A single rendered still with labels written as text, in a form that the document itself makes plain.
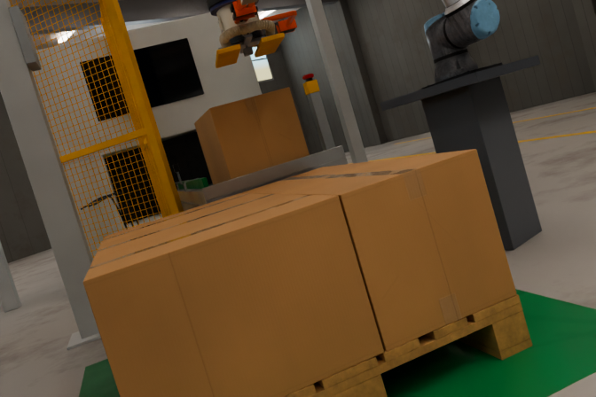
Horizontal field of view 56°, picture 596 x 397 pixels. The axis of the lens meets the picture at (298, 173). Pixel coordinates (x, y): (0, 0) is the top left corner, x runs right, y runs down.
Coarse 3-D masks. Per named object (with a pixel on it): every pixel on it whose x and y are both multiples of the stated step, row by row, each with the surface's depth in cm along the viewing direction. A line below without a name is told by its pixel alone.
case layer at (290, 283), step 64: (256, 192) 222; (320, 192) 152; (384, 192) 138; (448, 192) 143; (128, 256) 137; (192, 256) 124; (256, 256) 128; (320, 256) 133; (384, 256) 138; (448, 256) 143; (128, 320) 120; (192, 320) 124; (256, 320) 128; (320, 320) 132; (384, 320) 137; (448, 320) 142; (128, 384) 119; (192, 384) 123; (256, 384) 127
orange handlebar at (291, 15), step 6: (240, 6) 213; (246, 6) 215; (288, 12) 256; (294, 12) 257; (264, 18) 254; (270, 18) 254; (276, 18) 255; (282, 18) 256; (288, 18) 267; (288, 24) 273
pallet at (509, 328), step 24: (480, 312) 145; (504, 312) 147; (432, 336) 142; (456, 336) 142; (480, 336) 153; (504, 336) 147; (528, 336) 149; (384, 360) 137; (408, 360) 138; (312, 384) 131; (336, 384) 133; (360, 384) 135
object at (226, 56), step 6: (228, 48) 232; (234, 48) 232; (240, 48) 233; (216, 54) 236; (222, 54) 234; (228, 54) 238; (234, 54) 242; (216, 60) 247; (222, 60) 248; (228, 60) 253; (234, 60) 258; (216, 66) 261
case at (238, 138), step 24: (264, 96) 266; (288, 96) 269; (216, 120) 259; (240, 120) 262; (264, 120) 266; (288, 120) 269; (216, 144) 268; (240, 144) 262; (264, 144) 265; (288, 144) 269; (216, 168) 289; (240, 168) 262; (264, 168) 265
